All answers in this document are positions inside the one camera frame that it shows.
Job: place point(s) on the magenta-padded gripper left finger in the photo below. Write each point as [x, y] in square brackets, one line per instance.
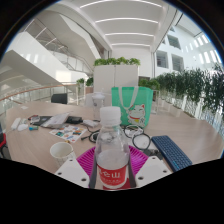
[71, 173]

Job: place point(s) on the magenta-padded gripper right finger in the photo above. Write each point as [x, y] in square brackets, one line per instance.
[151, 170]

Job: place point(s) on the clear red-labelled water bottle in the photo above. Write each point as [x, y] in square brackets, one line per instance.
[111, 151]

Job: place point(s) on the white paper cup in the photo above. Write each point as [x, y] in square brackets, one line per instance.
[62, 152]

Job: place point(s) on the blue keyboard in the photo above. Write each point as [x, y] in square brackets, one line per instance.
[171, 150]

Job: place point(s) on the colourful sticker sheet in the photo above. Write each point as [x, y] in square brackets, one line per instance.
[68, 133]

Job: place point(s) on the black pouch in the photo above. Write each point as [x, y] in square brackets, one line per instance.
[74, 119]

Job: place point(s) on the white paper booklet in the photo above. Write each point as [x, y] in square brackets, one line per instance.
[56, 120]

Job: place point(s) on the small blue eraser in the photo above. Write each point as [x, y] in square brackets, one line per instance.
[33, 128]

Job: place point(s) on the black notebook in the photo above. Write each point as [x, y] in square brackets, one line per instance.
[42, 120]

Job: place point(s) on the white computer mouse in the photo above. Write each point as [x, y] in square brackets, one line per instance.
[22, 127]

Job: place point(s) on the green cat-print tote bag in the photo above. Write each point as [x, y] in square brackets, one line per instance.
[133, 105]

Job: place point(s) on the white charger block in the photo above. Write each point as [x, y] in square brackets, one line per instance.
[15, 123]

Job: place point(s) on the black office chair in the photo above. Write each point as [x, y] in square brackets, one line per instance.
[59, 98]

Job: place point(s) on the green hedge planter row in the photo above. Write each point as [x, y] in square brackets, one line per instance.
[193, 85]

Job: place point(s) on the white planter with plants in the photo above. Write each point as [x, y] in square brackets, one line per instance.
[115, 78]

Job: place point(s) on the white staircase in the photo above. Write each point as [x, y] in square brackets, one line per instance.
[31, 61]

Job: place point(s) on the ceiling light strips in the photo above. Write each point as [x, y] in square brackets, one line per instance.
[128, 20]

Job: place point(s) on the glass balustrade with wooden rail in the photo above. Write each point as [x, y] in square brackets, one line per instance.
[30, 93]

